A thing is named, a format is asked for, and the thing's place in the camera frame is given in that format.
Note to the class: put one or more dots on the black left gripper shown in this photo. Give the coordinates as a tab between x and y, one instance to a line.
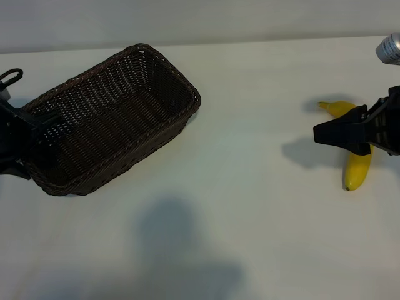
12	134

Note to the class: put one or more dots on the yellow banana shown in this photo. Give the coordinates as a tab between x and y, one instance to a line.
356	175

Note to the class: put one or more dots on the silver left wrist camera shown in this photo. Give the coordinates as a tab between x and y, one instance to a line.
3	93

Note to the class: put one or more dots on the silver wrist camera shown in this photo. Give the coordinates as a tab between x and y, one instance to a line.
3	93
389	50

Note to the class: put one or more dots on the dark brown wicker basket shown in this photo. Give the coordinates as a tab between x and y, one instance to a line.
125	103

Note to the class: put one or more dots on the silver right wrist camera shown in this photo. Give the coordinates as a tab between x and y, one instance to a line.
389	50

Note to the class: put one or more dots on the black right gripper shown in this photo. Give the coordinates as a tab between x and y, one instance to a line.
387	125

